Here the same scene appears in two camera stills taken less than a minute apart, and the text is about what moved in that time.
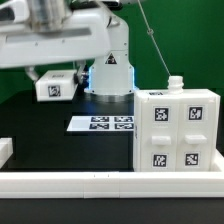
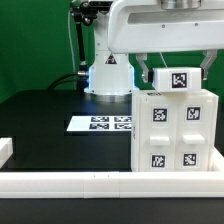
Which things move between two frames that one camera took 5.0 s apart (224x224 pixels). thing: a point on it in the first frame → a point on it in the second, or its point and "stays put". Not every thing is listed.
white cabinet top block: [57, 85] → [177, 79]
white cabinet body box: [175, 129] stays put
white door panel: [159, 135] stays put
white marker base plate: [101, 123] stays put
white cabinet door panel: [195, 138] stays put
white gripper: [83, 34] → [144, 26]
